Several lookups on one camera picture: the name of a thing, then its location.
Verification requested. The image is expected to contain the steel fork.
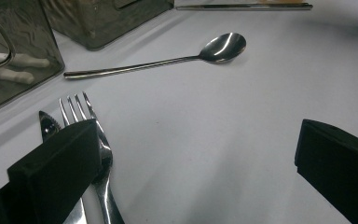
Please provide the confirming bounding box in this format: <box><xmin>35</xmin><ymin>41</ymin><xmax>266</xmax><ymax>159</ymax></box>
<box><xmin>58</xmin><ymin>91</ymin><xmax>127</xmax><ymax>224</ymax></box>

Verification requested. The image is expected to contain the long handled steel spoon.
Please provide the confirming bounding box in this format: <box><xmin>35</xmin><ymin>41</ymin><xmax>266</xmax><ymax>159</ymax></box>
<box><xmin>63</xmin><ymin>32</ymin><xmax>247</xmax><ymax>81</ymax></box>

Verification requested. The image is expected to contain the transparent brown plastic bin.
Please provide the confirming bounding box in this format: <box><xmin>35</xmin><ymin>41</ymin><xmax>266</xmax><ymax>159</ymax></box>
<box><xmin>40</xmin><ymin>0</ymin><xmax>175</xmax><ymax>51</ymax></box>
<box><xmin>0</xmin><ymin>0</ymin><xmax>65</xmax><ymax>118</ymax></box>

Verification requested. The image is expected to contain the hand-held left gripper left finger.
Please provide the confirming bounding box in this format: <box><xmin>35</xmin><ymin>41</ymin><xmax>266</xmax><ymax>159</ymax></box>
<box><xmin>0</xmin><ymin>119</ymin><xmax>103</xmax><ymax>224</ymax></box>

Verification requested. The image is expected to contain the white table mat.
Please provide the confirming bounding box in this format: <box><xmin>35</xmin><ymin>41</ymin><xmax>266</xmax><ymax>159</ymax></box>
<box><xmin>0</xmin><ymin>0</ymin><xmax>358</xmax><ymax>224</ymax></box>

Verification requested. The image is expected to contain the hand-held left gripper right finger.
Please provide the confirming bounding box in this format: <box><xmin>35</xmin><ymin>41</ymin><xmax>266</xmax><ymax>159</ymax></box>
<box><xmin>294</xmin><ymin>119</ymin><xmax>358</xmax><ymax>224</ymax></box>

